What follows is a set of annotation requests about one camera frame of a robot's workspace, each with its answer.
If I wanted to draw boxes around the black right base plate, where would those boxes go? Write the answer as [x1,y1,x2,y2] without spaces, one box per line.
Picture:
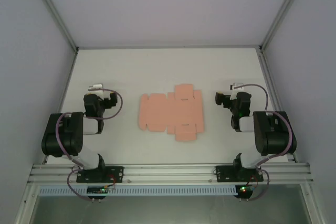
[215,165,264,183]

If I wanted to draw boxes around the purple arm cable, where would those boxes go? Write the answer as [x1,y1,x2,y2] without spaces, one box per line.
[56,87,124,201]
[236,83,294,201]

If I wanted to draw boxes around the left circuit board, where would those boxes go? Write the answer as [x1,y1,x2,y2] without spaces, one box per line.
[87,186,108,195]

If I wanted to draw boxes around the aluminium frame post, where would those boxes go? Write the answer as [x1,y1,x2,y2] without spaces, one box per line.
[259,0,310,52]
[27,0,79,52]

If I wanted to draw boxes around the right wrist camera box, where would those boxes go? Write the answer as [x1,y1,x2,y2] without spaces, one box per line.
[229,82,244,101]

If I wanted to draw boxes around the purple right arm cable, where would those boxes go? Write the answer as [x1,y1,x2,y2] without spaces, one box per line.
[236,83,294,201]

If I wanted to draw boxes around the circuit board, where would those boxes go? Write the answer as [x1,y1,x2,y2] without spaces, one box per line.
[87,186,108,195]
[237,185,257,195]

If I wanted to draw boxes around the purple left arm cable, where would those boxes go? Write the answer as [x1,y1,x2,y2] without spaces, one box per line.
[56,87,124,201]

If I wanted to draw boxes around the aluminium side rail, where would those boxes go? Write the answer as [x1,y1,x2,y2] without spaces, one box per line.
[40,49,79,166]
[257,48,298,163]

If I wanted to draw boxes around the aluminium frame leg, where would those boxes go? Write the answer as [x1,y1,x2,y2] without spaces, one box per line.
[300,183,323,224]
[14,183,40,224]

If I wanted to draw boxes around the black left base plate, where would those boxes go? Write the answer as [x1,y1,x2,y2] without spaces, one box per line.
[76,165,124,183]

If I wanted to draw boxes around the pink paper box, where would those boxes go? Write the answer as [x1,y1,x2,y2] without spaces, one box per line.
[138,84,205,143]

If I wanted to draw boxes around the slotted grey cable duct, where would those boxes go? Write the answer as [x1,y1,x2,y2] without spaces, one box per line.
[38,184,237,197]

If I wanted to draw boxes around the aluminium mounting rail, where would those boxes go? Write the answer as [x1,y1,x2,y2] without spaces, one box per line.
[27,163,314,184]

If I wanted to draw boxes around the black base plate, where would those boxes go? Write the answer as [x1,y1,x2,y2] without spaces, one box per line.
[215,165,264,183]
[76,165,124,183]

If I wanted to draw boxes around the right circuit board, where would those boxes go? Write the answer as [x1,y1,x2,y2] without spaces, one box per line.
[237,185,257,195]

